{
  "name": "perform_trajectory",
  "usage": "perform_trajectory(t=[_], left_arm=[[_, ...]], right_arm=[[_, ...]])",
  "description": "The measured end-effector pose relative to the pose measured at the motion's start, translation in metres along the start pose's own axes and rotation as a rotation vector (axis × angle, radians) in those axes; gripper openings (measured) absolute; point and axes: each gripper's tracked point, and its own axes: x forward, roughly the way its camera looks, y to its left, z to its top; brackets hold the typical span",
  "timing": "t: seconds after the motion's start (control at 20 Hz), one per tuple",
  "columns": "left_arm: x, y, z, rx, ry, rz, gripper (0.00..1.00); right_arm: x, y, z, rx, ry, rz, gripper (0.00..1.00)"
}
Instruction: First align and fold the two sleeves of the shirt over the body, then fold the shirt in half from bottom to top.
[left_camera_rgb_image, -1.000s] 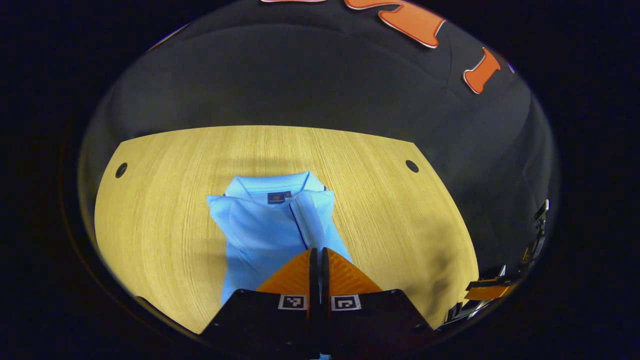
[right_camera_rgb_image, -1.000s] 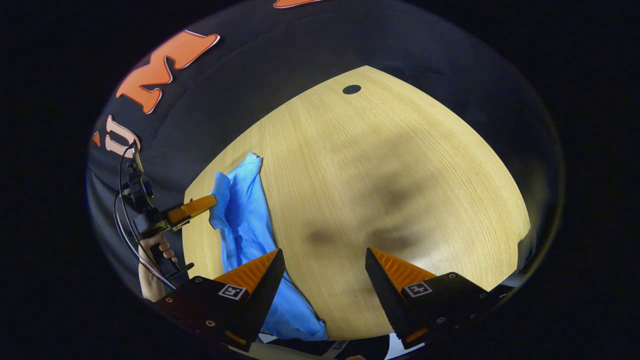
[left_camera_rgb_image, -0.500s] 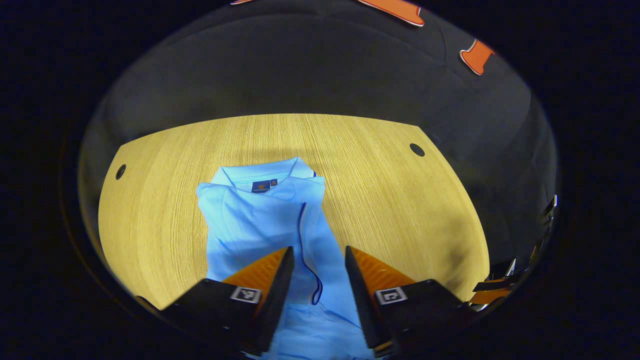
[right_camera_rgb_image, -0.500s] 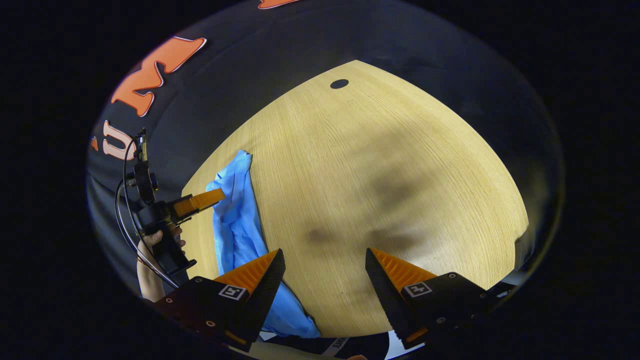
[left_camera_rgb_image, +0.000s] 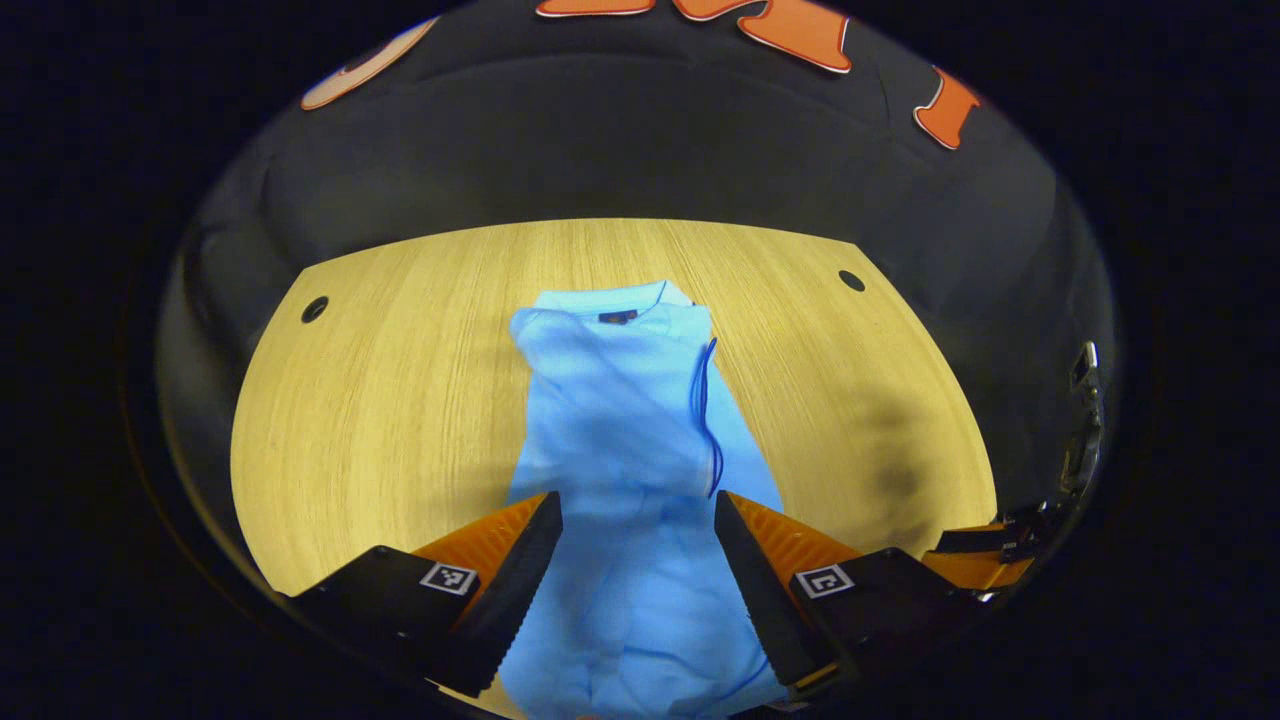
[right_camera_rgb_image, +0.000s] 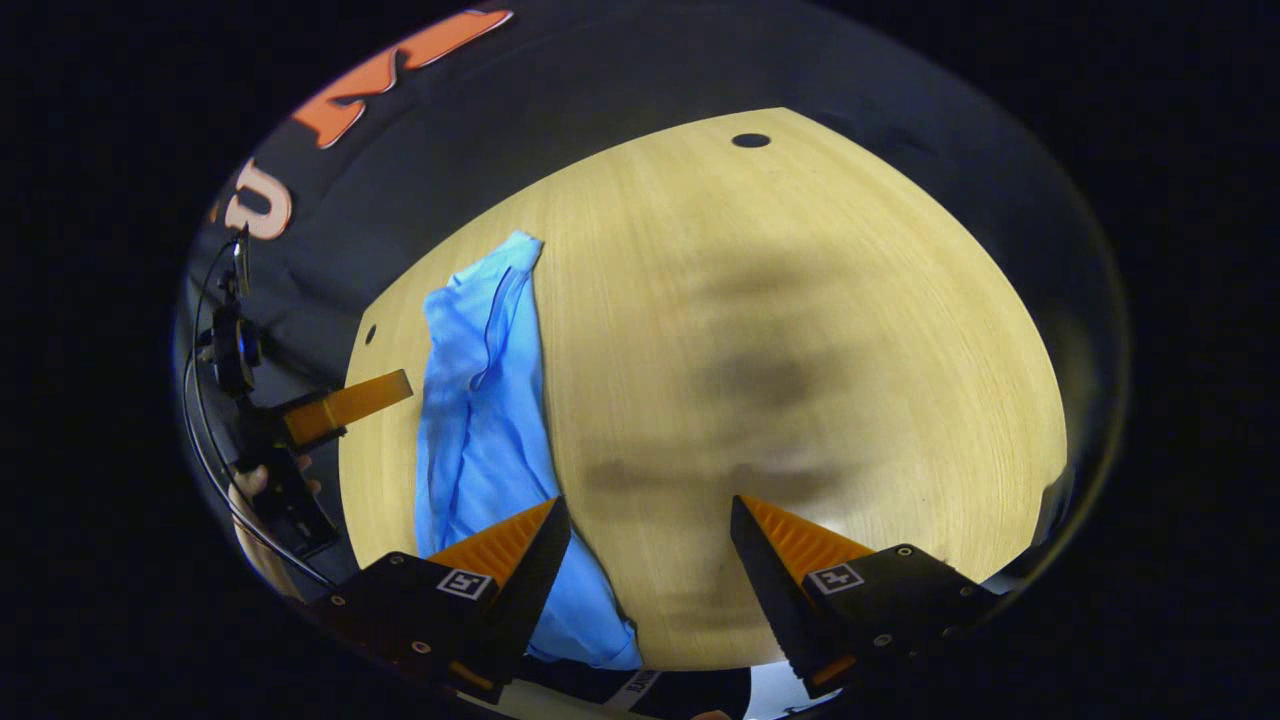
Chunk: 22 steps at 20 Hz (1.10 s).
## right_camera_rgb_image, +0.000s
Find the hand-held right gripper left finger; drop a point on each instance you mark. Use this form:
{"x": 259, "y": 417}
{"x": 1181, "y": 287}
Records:
{"x": 525, "y": 590}

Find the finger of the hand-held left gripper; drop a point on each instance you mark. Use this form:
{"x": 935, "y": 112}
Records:
{"x": 350, "y": 405}

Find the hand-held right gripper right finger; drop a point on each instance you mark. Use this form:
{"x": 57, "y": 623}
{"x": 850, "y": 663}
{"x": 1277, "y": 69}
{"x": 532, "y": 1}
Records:
{"x": 775, "y": 590}

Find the light blue T-shirt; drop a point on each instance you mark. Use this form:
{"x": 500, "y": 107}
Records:
{"x": 490, "y": 430}

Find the black backdrop cloth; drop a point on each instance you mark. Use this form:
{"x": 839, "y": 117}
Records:
{"x": 560, "y": 120}

